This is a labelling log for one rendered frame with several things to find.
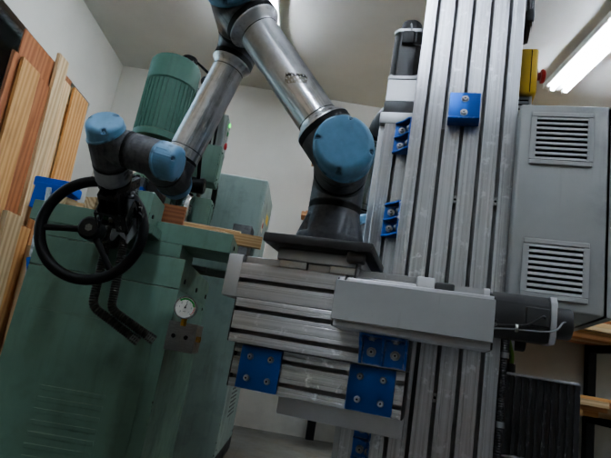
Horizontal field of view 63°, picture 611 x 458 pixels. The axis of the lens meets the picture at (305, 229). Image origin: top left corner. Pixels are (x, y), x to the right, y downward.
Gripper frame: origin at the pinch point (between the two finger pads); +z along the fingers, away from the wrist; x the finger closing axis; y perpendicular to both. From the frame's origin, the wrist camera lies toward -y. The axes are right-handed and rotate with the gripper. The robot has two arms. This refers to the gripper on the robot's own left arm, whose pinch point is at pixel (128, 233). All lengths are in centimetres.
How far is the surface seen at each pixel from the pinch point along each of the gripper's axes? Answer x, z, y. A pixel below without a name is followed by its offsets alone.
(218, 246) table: 19.2, 18.0, -16.3
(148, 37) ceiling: -94, 96, -275
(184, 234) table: 8.4, 17.1, -17.8
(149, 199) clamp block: -1.3, 5.7, -18.6
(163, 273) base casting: 5.1, 23.4, -7.0
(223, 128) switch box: 5, 27, -87
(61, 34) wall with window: -133, 77, -223
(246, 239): 25.6, 27.9, -29.9
